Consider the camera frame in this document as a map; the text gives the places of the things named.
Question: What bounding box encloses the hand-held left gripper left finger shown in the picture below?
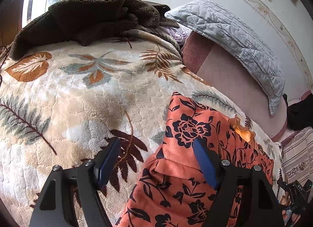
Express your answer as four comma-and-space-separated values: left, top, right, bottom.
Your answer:
29, 137, 121, 227

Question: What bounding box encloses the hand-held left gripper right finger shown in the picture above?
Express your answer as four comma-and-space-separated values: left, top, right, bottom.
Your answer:
192, 137, 285, 227

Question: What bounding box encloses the orange black floral garment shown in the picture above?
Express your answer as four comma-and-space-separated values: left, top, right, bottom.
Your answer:
115, 91, 282, 227

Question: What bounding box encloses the striped pillow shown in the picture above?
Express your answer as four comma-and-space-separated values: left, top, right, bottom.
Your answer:
281, 127, 313, 186

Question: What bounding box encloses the cream leaf print blanket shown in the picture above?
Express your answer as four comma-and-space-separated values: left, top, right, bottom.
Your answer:
0, 29, 286, 227

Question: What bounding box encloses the black cloth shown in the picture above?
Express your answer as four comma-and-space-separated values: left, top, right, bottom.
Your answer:
286, 98, 313, 131

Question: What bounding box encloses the pink bed sheet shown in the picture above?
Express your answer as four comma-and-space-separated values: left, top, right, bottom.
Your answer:
181, 31, 313, 142

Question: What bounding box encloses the grey quilted pillow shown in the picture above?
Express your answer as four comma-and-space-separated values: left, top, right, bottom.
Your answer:
164, 0, 286, 116

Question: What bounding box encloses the purple patterned cloth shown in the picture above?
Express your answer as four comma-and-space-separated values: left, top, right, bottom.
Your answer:
160, 25, 193, 46

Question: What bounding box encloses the brown fleece garment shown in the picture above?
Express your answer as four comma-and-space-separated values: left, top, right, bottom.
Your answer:
10, 0, 180, 60

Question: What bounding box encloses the wooden window frame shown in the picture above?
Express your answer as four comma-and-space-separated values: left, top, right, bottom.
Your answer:
0, 0, 32, 46

